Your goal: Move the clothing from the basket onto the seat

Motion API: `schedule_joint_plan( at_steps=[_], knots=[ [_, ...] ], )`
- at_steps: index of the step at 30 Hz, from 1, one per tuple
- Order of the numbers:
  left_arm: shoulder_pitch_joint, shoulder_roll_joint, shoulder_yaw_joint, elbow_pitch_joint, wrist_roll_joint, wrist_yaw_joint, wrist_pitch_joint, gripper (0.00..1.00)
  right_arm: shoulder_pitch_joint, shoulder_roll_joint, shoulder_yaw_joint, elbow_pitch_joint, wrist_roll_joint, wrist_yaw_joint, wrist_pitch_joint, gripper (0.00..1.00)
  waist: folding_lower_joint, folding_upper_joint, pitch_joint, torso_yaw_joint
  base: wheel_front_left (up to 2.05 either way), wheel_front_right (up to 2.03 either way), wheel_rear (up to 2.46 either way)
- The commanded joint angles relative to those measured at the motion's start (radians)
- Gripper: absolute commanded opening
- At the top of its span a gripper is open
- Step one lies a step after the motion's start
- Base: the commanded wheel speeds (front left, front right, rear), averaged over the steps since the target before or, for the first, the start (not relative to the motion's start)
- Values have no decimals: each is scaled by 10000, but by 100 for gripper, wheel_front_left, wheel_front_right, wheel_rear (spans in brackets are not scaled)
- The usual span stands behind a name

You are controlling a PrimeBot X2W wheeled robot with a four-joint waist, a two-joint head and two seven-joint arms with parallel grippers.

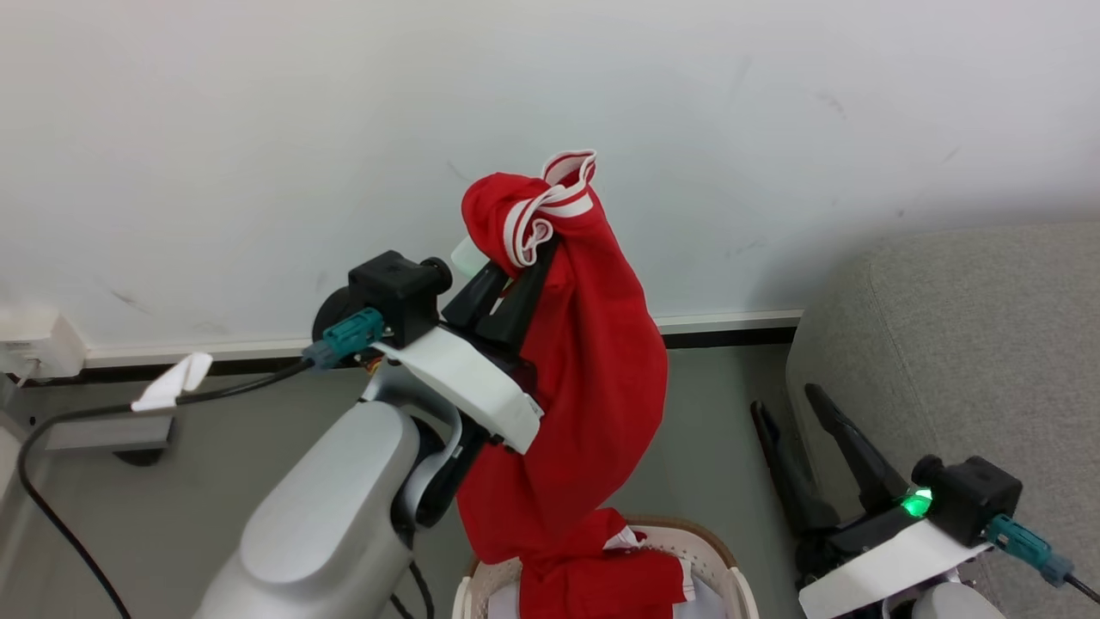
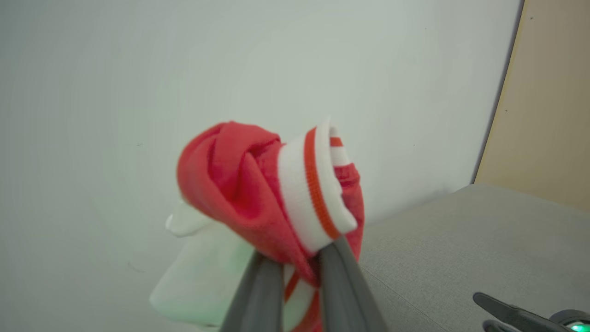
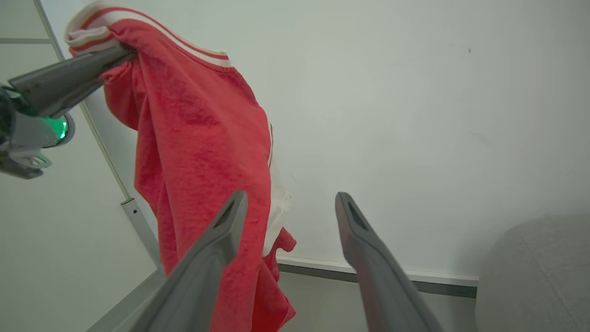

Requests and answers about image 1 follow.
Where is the grey metal bar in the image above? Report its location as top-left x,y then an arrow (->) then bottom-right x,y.
43,413 -> 177,469

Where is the white perforated laundry basket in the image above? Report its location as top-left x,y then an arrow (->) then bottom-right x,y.
451,516 -> 761,619

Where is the black cable with teal plug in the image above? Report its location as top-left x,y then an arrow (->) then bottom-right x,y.
987,514 -> 1100,604
17,308 -> 388,619

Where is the white wall socket box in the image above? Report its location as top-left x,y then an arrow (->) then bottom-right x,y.
0,305 -> 87,383

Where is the white and dark baseboard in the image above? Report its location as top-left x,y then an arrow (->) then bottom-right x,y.
0,309 -> 804,388

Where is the red garment with white stripes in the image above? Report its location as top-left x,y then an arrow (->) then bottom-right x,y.
455,150 -> 688,619

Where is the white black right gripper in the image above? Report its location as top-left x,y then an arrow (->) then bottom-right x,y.
752,383 -> 991,619

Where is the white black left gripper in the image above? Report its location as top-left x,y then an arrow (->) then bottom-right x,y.
374,239 -> 561,454

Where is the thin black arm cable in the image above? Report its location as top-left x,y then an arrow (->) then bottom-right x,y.
391,559 -> 436,619

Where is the grey fabric sofa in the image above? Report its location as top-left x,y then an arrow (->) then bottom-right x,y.
786,224 -> 1100,619

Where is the white cable tag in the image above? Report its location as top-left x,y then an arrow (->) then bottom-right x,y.
131,351 -> 214,414

